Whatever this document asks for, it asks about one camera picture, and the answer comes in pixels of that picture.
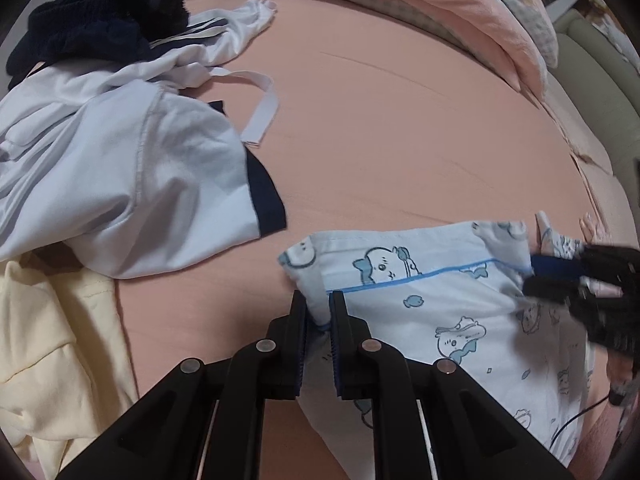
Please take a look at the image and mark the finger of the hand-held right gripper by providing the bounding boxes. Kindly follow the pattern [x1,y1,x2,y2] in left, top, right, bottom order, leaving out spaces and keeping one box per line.
[522,277,582,307]
[530,255,587,282]

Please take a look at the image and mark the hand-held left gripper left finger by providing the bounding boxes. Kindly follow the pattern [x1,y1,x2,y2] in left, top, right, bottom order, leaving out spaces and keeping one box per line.
[55,290,308,480]

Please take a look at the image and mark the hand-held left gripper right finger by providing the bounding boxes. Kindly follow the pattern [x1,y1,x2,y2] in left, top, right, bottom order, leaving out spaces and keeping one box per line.
[328,291,576,480]

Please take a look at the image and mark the light blue printed pajama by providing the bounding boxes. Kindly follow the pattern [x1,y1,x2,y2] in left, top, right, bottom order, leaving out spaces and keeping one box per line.
[277,211,598,480]

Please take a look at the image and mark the grey-green padded headboard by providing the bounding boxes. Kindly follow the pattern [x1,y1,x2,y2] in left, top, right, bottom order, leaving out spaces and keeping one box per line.
[552,15,640,201]

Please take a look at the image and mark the pink bed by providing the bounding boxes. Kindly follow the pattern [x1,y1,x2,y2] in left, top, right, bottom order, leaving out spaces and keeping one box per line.
[115,0,621,480]

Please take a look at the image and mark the white shirt with navy cuffs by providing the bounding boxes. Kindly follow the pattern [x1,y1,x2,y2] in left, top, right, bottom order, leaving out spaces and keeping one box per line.
[0,0,288,281]

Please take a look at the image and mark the cream yellow garment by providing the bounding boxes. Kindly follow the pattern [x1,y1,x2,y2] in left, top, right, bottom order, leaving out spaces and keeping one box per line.
[0,250,138,466]

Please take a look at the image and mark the floral printed blanket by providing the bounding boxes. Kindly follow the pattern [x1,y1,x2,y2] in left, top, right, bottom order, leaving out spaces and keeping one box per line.
[465,0,561,68]

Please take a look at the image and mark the pink quilt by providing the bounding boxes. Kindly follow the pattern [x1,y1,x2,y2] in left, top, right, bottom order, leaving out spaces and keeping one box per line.
[190,0,548,93]

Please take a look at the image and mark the navy dark cloth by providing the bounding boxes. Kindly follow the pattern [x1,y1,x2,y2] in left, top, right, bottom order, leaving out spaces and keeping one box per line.
[6,0,190,88]

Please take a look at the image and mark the black cable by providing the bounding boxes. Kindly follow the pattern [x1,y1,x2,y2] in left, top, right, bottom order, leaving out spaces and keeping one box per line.
[547,395,616,453]

